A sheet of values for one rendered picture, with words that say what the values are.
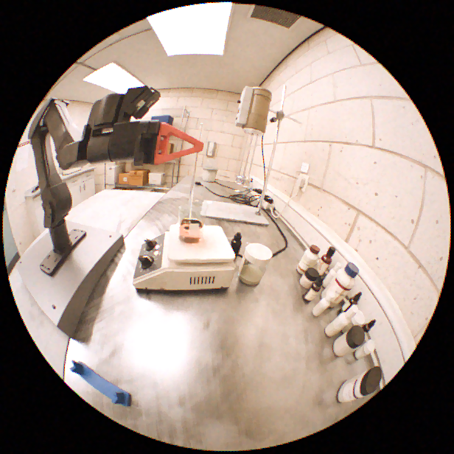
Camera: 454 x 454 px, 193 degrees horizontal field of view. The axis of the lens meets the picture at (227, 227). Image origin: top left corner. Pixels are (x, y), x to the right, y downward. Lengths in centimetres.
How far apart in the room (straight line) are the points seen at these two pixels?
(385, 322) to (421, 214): 26
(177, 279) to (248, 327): 15
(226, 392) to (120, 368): 16
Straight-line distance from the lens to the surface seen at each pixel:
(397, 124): 57
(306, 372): 31
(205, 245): 28
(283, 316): 33
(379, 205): 49
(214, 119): 275
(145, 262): 29
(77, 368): 29
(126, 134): 24
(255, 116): 64
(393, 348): 46
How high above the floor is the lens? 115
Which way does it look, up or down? 27 degrees down
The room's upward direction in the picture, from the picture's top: 12 degrees clockwise
